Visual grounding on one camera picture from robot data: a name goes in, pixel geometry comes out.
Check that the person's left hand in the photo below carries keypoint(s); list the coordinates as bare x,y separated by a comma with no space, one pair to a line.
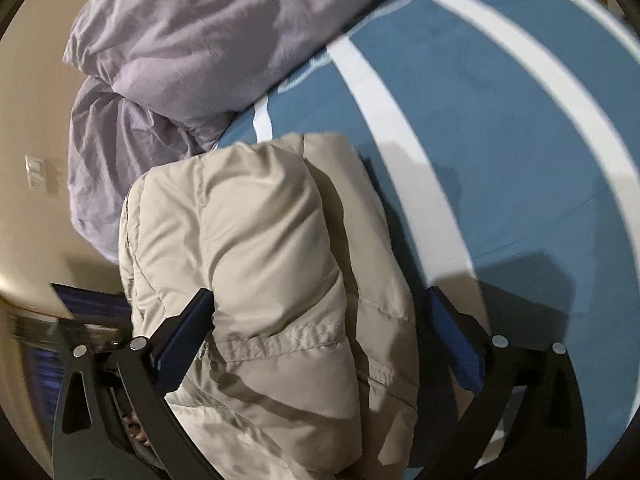
134,427

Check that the beige puffer jacket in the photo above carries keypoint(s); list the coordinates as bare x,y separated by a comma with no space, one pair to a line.
270,270

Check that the lavender duvet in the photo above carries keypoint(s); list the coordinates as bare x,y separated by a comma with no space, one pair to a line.
200,50

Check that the white wall switch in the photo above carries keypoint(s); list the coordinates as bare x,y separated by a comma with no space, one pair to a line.
35,171

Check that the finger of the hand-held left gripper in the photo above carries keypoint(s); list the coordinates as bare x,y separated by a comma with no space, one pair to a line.
44,380
87,302

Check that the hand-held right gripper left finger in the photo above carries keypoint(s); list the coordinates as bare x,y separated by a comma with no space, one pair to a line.
186,345

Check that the blue white-striped bed sheet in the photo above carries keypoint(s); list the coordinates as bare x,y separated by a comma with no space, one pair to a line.
475,160

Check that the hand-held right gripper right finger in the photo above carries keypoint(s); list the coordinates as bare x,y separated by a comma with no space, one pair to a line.
454,342

